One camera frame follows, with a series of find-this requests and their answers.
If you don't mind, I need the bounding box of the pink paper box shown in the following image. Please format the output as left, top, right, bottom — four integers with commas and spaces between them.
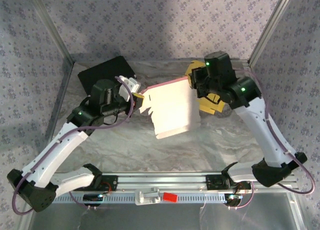
138, 77, 201, 140

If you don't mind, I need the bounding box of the black hard case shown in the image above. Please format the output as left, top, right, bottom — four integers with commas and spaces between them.
77, 55, 137, 97

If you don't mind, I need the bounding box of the small black module with light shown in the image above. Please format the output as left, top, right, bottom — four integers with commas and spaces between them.
224, 193, 244, 207
83, 193, 104, 207

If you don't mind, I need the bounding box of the red plastic block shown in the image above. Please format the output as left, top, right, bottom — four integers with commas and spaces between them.
162, 192, 178, 203

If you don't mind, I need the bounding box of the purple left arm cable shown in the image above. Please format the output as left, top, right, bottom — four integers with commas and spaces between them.
12, 76, 133, 215

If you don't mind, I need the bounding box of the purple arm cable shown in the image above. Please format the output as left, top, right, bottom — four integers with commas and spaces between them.
12, 76, 133, 215
226, 68, 316, 210

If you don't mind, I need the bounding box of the aluminium left side rail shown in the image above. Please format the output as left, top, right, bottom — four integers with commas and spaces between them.
44, 61, 76, 140

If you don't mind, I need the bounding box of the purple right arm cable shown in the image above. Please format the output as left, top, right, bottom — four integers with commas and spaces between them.
226, 68, 316, 210

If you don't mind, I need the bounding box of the aluminium right frame post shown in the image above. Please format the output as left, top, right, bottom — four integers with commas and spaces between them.
247, 0, 298, 67

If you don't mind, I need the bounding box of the aluminium frame post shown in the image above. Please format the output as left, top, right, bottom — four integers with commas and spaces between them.
24, 0, 77, 65
247, 0, 298, 67

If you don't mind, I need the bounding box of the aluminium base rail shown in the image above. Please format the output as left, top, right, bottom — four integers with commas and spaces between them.
53, 171, 300, 193

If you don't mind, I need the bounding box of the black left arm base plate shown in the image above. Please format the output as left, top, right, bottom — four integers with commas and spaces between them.
91, 174, 119, 192

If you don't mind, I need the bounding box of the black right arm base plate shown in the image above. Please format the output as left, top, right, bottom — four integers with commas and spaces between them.
206, 174, 253, 190

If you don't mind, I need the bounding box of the aluminium left frame post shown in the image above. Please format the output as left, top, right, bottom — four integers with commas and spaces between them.
24, 0, 77, 65

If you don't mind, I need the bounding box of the white plastic bracket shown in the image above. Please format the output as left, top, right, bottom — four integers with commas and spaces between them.
134, 187, 161, 205

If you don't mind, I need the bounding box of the grey slotted cable duct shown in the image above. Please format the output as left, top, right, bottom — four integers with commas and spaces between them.
53, 193, 227, 204

